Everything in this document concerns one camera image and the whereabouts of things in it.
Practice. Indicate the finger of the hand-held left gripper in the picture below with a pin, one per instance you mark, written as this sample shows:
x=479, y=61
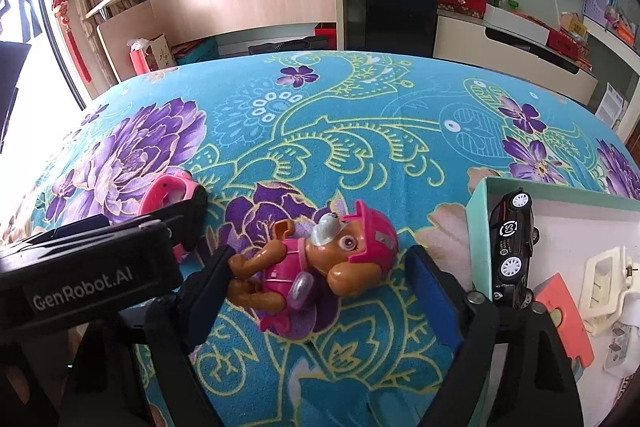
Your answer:
x=75, y=229
x=192, y=212

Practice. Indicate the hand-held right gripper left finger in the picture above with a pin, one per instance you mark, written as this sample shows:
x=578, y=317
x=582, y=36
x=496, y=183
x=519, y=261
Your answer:
x=210, y=292

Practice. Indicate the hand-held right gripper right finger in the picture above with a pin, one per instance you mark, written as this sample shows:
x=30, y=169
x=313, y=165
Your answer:
x=432, y=302

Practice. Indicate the pink toy watch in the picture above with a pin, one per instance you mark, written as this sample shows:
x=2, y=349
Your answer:
x=165, y=192

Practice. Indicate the black toy car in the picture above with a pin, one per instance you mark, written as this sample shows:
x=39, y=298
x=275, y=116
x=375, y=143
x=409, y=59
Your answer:
x=512, y=242

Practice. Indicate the pink dog toy figure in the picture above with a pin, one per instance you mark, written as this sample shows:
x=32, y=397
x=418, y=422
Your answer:
x=320, y=262

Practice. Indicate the coral and blue toy block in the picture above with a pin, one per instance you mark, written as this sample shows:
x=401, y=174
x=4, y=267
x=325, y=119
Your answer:
x=565, y=317

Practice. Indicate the teal shallow cardboard box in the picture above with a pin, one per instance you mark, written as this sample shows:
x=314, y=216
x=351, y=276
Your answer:
x=575, y=217

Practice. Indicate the cream toy vehicle frame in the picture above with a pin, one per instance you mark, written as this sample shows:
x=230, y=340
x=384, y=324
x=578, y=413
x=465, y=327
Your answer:
x=607, y=292

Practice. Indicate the white charger plug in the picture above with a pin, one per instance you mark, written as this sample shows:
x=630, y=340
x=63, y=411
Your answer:
x=622, y=347

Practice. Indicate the paper gift bag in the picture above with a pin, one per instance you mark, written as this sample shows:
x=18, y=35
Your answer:
x=155, y=54

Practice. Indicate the wooden shelf unit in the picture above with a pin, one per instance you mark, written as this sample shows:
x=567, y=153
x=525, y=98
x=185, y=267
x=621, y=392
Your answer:
x=240, y=2

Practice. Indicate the red hanging ornament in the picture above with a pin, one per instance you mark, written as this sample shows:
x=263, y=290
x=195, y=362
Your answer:
x=62, y=2

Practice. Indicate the white television cabinet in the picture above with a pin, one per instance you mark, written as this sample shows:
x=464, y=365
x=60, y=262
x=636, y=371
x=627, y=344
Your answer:
x=500, y=57

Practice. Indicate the white flat box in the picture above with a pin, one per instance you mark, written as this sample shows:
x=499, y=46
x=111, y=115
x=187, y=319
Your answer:
x=515, y=24

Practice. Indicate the red flat box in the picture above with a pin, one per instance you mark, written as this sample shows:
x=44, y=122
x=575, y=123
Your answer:
x=570, y=44

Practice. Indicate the white desk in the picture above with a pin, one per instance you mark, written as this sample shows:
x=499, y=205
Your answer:
x=617, y=37

